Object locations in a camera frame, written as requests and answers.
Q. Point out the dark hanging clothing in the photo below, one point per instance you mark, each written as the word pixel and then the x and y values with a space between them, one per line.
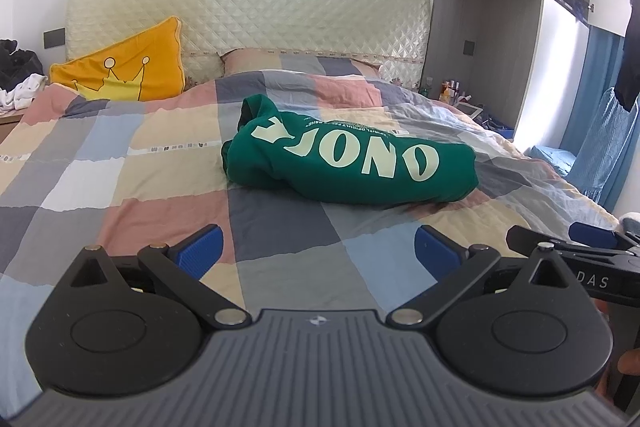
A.
pixel 630 57

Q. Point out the orange crown pillow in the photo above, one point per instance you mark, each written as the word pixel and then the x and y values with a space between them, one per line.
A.
pixel 130 62

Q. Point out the pile of black white clothes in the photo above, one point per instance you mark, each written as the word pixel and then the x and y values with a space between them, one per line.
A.
pixel 20 77

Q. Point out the grey wardrobe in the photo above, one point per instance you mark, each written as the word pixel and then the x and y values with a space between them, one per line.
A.
pixel 480 7

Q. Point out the white box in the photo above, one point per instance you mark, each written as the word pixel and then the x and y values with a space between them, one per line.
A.
pixel 471 110

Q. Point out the wooden nightstand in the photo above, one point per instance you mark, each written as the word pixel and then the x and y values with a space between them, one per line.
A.
pixel 10 122

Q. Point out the blue cloth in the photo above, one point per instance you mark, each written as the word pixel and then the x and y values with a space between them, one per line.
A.
pixel 550 157

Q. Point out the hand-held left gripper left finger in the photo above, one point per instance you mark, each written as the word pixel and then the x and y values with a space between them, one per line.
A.
pixel 200 249

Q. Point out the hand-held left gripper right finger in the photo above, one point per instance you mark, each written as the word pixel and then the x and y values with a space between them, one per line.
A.
pixel 437 251

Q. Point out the blue curtain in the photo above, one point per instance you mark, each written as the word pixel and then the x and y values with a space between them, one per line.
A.
pixel 600 117

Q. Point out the patchwork checked blanket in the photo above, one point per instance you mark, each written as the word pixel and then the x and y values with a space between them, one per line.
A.
pixel 150 187

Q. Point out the group of small bottles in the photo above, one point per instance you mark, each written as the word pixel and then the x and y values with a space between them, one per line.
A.
pixel 447 91

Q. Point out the green printed sweatshirt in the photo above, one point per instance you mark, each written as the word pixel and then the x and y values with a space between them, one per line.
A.
pixel 350 167

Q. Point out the dark socket on wardrobe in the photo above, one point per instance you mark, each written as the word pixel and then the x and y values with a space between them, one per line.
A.
pixel 469 48

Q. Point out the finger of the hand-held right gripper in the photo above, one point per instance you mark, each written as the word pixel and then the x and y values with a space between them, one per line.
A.
pixel 525 237
pixel 595 236

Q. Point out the cream quilted headboard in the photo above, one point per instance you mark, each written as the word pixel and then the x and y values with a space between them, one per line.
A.
pixel 300 17

